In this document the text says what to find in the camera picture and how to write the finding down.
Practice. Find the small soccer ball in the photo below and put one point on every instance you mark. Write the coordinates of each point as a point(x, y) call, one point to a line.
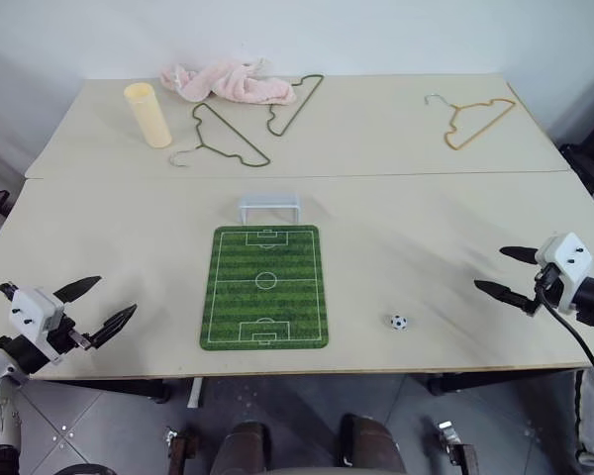
point(399, 322)

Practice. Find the pink fluffy towel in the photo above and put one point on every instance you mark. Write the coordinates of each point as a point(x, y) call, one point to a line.
point(237, 84)

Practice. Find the cream cylindrical tube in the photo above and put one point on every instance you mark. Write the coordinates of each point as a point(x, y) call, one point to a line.
point(148, 116)

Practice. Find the black equipment frame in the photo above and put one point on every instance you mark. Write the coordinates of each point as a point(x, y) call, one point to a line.
point(591, 173)

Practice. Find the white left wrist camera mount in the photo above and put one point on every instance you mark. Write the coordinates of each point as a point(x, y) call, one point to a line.
point(33, 309)

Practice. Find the green hanger with metal hook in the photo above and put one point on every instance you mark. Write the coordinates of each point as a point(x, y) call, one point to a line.
point(227, 129)

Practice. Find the white table leg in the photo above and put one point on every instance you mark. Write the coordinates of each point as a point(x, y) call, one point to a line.
point(195, 393)

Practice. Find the green soccer field mat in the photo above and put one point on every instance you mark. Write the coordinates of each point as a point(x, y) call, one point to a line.
point(265, 307)

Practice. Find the dark rounded shape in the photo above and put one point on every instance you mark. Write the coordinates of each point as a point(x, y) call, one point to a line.
point(371, 445)
point(242, 447)

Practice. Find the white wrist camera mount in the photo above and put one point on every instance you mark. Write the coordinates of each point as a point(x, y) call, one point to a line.
point(569, 262)
point(33, 309)

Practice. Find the small white goal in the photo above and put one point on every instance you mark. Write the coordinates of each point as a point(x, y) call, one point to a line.
point(269, 200)

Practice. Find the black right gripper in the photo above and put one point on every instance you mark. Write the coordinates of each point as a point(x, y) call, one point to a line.
point(548, 284)

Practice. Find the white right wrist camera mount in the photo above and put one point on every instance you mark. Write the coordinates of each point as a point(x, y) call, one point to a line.
point(569, 262)

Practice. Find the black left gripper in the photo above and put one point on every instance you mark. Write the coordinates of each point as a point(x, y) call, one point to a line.
point(62, 336)

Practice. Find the black table frame bar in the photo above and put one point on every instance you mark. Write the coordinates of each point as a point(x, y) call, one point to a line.
point(109, 388)
point(500, 380)

